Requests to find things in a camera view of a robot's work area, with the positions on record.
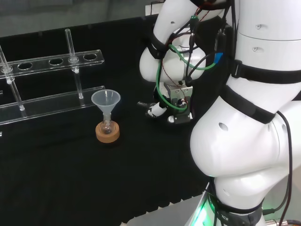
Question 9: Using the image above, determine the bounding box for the long black cable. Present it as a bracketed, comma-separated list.
[262, 110, 294, 216]

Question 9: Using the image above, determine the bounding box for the black bench cloth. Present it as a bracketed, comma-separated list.
[0, 13, 228, 225]

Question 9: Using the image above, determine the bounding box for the cork ring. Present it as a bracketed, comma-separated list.
[95, 121, 121, 144]

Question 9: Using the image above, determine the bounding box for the green cable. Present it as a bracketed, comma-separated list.
[156, 44, 216, 112]

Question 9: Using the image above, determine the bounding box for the small round-bottom glass flask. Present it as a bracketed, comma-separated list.
[99, 119, 114, 135]

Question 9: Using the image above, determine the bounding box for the clear plastic funnel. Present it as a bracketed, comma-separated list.
[91, 89, 121, 123]

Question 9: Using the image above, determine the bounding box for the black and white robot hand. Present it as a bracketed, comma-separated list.
[137, 84, 196, 125]

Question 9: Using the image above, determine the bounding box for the clear acrylic funnel stand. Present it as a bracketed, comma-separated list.
[0, 28, 106, 126]

